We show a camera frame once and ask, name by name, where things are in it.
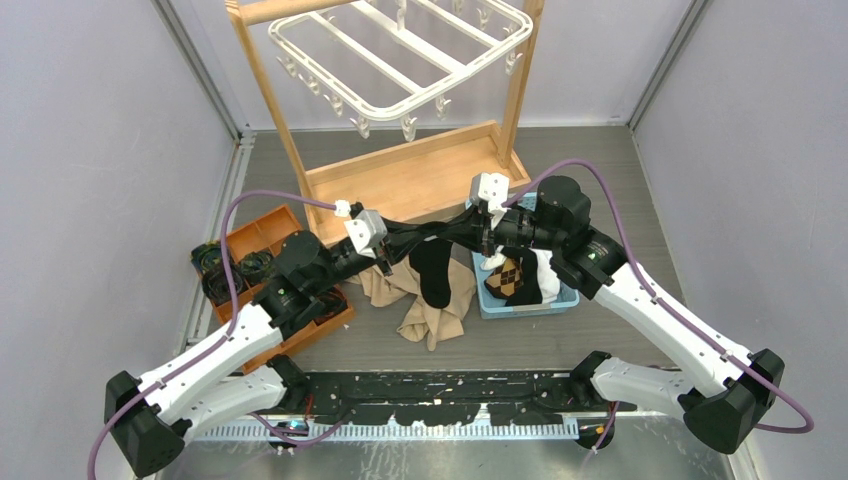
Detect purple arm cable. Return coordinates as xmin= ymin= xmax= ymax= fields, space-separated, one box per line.
xmin=503 ymin=158 xmax=815 ymax=452
xmin=87 ymin=190 xmax=362 ymax=480

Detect rolled dark green sock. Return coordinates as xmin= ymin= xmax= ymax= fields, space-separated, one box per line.
xmin=201 ymin=250 xmax=273 ymax=306

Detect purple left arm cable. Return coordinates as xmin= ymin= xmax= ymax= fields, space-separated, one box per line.
xmin=87 ymin=190 xmax=362 ymax=480

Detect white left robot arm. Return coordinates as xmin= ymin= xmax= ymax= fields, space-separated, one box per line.
xmin=101 ymin=212 xmax=450 ymax=477

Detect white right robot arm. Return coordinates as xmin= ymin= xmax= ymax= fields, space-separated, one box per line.
xmin=437 ymin=174 xmax=785 ymax=454

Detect white plastic clip hanger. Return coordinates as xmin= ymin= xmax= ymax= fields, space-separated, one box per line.
xmin=267 ymin=1 xmax=534 ymax=141

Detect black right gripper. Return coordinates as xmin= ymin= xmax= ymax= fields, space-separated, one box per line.
xmin=436 ymin=202 xmax=562 ymax=258

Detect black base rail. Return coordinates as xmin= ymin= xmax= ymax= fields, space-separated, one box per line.
xmin=266 ymin=370 xmax=611 ymax=426

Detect orange compartment tray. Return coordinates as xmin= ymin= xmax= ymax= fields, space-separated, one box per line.
xmin=214 ymin=205 xmax=355 ymax=374

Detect beige crumpled cloth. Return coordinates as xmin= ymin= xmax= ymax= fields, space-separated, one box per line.
xmin=346 ymin=251 xmax=476 ymax=351

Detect brown argyle sock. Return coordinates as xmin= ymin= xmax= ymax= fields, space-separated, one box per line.
xmin=483 ymin=258 xmax=524 ymax=300

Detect wooden hanger stand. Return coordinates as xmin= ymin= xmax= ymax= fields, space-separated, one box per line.
xmin=225 ymin=1 xmax=544 ymax=242

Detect rolled black sock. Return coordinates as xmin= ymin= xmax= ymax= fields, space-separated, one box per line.
xmin=313 ymin=288 xmax=348 ymax=325

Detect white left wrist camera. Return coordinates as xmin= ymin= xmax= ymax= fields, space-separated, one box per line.
xmin=334 ymin=200 xmax=387 ymax=259

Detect light blue plastic basket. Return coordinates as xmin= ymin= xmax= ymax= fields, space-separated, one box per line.
xmin=464 ymin=194 xmax=581 ymax=321

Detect rolled dark patterned sock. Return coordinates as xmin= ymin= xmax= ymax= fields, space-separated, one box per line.
xmin=190 ymin=241 xmax=232 ymax=278

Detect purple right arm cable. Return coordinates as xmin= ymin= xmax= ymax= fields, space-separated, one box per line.
xmin=503 ymin=158 xmax=815 ymax=452

